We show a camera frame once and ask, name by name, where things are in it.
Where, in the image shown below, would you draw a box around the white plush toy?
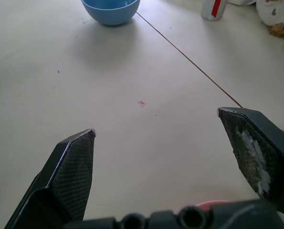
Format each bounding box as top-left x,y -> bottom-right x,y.
228,0 -> 284,39

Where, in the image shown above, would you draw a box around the silver can with red stripe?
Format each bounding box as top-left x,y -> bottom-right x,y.
201,0 -> 229,21

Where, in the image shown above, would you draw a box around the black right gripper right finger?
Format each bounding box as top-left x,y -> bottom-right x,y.
217,107 -> 284,212

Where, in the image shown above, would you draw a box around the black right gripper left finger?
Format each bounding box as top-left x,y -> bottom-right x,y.
3,128 -> 97,229

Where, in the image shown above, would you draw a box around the blue bowl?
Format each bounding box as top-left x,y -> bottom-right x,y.
81,0 -> 141,26

